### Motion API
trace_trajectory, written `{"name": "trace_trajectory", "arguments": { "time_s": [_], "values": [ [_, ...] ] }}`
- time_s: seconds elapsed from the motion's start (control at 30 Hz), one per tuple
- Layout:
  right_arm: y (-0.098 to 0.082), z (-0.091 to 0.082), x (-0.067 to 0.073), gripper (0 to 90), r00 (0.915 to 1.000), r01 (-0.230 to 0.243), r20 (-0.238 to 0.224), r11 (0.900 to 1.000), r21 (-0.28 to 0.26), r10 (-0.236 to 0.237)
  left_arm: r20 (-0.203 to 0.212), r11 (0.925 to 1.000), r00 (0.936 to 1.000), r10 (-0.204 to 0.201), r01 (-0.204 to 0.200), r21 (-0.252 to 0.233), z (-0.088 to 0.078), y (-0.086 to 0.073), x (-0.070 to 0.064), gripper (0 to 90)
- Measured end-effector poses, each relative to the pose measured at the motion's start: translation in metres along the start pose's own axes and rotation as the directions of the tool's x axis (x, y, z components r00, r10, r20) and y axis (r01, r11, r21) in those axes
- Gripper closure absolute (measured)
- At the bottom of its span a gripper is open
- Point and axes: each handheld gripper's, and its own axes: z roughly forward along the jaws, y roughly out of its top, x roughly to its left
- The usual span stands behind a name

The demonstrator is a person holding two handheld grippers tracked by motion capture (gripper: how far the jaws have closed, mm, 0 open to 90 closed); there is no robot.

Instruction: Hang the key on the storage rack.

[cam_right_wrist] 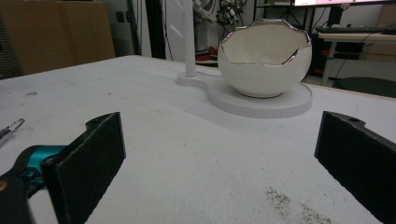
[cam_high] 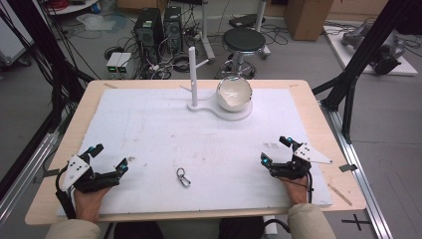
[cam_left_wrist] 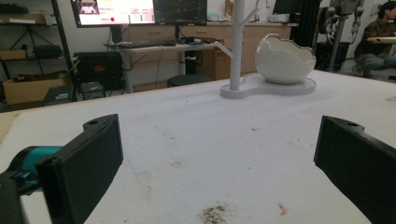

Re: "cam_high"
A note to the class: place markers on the aluminium rail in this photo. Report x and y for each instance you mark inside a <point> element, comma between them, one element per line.
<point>23,172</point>
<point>365,186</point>

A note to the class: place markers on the person's right leg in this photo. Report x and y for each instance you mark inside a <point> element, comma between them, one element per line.
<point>240,228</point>

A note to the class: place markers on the white platform board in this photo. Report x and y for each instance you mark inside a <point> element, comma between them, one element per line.
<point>345,54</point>

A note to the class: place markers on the white foam mat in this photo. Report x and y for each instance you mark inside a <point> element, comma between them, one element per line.
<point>185,142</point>

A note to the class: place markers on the light wooden table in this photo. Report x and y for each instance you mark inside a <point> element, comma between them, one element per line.
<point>321,122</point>

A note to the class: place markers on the grey black machine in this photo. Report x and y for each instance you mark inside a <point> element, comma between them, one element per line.
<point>384,54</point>

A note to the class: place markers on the brown cardboard box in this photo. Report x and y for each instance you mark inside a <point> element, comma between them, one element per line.
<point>307,18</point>

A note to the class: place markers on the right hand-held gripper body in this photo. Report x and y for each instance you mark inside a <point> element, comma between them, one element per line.
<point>292,167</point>

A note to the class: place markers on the black computer tower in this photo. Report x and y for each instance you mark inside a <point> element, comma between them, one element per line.
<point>148,28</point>
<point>173,28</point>

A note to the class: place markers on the person's right hand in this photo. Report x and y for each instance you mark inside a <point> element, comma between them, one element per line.
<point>297,192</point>

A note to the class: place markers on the black round stool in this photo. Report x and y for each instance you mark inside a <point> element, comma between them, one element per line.
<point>244,40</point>

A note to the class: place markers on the clear plastic bag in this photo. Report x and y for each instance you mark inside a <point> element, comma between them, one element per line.
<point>99,21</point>

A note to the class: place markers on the black metal frame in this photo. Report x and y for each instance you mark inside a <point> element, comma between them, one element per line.
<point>361,56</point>
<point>43,46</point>

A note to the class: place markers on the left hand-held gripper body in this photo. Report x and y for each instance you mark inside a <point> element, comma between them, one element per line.
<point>99,181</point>

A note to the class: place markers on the person's leg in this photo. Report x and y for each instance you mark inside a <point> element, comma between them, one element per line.
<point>240,228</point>
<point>137,230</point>

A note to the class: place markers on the person's left leg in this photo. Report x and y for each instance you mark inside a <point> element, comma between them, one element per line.
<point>137,230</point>

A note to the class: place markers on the white bowl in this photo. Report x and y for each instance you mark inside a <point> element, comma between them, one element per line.
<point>234,94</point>

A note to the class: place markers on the white table leg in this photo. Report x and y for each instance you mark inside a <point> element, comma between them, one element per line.
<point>270,229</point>

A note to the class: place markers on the white desk leg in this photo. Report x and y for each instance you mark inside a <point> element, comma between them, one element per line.
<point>261,20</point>
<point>206,30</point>

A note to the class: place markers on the white branched stand with base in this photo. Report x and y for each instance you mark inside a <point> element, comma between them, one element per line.
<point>193,76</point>

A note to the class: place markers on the person's left hand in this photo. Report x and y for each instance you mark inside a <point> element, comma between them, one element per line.
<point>89,202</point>

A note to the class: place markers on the white power supply box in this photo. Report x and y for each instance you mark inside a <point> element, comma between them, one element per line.
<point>124,63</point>
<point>112,63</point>

